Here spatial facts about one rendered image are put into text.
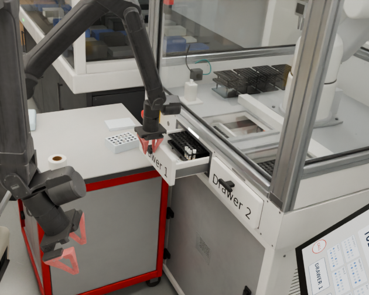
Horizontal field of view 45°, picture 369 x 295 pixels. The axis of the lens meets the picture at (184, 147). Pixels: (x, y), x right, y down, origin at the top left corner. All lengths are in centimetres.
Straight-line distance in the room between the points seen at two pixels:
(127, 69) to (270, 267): 136
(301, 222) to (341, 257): 37
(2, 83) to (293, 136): 75
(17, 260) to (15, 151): 170
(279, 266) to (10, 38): 108
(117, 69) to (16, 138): 155
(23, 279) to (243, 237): 127
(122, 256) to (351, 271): 127
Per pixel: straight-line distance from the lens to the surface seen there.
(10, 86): 86
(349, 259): 108
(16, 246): 267
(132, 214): 198
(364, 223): 112
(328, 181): 142
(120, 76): 243
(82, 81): 237
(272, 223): 142
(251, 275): 163
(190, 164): 164
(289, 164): 130
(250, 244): 158
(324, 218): 152
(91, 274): 211
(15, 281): 247
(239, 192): 149
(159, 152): 166
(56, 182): 95
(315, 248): 117
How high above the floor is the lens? 173
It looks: 29 degrees down
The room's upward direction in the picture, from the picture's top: 5 degrees clockwise
